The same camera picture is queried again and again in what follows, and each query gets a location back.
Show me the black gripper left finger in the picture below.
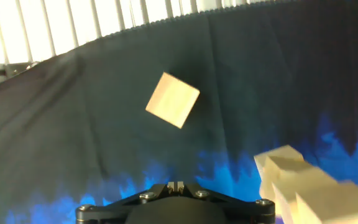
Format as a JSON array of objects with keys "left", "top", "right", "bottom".
[{"left": 75, "top": 181, "right": 177, "bottom": 224}]

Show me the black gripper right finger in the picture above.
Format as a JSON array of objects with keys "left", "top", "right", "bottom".
[{"left": 175, "top": 181, "right": 277, "bottom": 224}]

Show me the blue mountain print cloth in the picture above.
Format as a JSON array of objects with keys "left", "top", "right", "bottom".
[{"left": 0, "top": 0, "right": 358, "bottom": 224}]

